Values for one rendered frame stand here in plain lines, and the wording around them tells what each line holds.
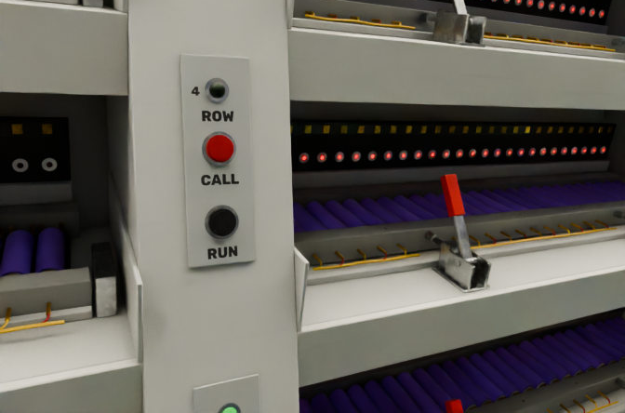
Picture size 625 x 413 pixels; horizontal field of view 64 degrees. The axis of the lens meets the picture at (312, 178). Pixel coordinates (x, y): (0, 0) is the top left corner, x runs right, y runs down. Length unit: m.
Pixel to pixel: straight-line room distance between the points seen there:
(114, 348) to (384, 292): 0.19
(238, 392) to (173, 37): 0.21
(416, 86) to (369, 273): 0.15
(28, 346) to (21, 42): 0.17
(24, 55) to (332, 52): 0.18
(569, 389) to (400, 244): 0.28
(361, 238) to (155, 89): 0.21
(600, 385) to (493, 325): 0.26
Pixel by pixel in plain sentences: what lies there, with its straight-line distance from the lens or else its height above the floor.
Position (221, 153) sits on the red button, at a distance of 0.29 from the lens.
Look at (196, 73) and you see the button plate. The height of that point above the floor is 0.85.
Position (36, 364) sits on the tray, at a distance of 0.32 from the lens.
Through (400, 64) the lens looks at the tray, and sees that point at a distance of 0.37.
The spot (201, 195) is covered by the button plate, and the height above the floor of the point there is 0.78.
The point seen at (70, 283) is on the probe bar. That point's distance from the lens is 0.34.
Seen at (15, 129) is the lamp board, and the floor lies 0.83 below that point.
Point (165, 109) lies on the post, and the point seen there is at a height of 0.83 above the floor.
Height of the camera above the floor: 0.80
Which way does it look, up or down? 2 degrees down
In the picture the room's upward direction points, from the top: 2 degrees counter-clockwise
